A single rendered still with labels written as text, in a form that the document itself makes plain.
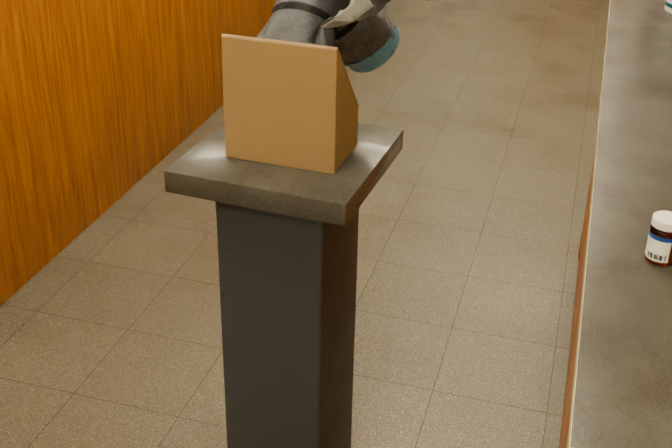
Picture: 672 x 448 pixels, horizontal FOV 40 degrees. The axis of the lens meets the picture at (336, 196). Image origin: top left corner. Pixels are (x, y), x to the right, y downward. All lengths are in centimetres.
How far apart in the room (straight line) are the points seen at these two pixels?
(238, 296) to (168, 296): 127
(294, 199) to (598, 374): 57
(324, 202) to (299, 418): 51
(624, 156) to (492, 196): 192
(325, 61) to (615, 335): 61
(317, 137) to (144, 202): 205
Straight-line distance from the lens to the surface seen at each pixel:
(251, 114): 152
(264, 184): 147
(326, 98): 146
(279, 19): 153
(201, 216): 336
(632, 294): 127
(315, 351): 166
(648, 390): 111
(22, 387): 265
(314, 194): 144
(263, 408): 180
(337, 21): 146
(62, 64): 308
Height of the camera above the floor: 160
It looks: 27 degrees down
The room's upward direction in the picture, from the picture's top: 1 degrees clockwise
